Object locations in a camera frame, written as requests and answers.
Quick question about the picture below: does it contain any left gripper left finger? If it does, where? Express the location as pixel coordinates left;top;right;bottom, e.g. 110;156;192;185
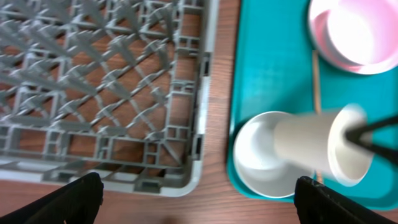
1;172;104;224

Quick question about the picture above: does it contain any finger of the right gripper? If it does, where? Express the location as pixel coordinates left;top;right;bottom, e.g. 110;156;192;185
345;115;397;140
355;139;397;166

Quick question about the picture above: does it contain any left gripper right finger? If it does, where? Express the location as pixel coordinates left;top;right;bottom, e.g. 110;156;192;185
294;176;396;224

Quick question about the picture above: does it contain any white paper cup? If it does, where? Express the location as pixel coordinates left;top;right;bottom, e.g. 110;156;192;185
274;104;374;187

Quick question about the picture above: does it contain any pink bowl with rice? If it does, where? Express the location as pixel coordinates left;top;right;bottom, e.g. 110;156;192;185
312;0;398;68

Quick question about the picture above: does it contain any grey dishwasher rack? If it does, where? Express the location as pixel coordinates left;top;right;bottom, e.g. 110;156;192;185
1;0;220;197

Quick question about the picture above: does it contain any wooden chopstick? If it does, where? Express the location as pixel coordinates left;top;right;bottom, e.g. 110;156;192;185
312;49;324;184

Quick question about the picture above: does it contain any grey bowl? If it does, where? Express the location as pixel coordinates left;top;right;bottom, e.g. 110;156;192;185
233;111;315;199

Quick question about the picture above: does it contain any white round plate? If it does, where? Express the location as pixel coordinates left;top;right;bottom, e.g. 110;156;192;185
307;0;398;75

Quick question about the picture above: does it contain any teal plastic tray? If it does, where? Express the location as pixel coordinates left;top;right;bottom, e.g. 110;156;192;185
226;0;397;210

